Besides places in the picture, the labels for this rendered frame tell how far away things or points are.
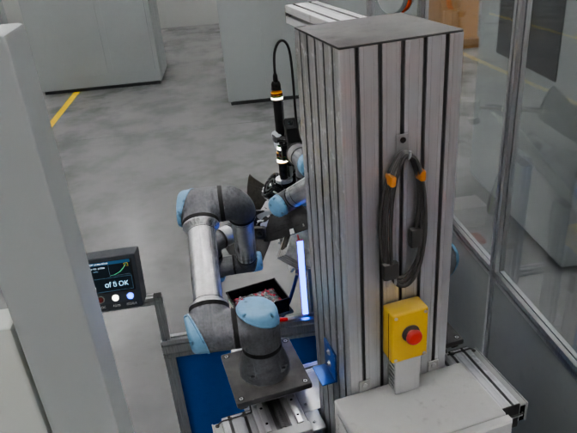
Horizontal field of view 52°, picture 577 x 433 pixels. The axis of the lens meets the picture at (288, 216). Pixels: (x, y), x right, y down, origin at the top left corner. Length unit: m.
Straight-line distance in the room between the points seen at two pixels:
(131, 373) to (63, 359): 3.10
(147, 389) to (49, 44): 7.01
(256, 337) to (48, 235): 1.30
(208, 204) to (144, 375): 1.82
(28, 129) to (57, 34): 9.24
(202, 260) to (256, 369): 0.35
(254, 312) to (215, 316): 0.11
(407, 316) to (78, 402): 0.92
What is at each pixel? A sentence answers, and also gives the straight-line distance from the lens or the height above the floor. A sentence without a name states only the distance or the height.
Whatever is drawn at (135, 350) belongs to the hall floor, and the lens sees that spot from 3.72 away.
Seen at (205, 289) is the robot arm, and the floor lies 1.30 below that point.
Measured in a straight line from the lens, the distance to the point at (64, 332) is 0.46.
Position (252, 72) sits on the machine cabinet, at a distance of 7.86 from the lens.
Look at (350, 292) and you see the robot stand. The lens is 1.28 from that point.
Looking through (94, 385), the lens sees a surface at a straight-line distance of 0.49.
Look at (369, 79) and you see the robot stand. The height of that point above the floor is 1.96.
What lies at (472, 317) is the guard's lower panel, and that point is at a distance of 2.63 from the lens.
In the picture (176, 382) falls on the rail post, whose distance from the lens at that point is 2.43.
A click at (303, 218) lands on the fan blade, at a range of 2.29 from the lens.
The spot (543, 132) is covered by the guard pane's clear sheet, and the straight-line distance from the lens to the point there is 1.94.
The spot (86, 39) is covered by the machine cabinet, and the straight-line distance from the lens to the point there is 9.54.
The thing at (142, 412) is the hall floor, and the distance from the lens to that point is 3.32.
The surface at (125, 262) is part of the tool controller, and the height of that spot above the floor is 1.23.
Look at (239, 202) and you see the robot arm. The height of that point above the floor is 1.44.
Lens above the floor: 2.25
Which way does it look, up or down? 27 degrees down
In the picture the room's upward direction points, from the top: 5 degrees counter-clockwise
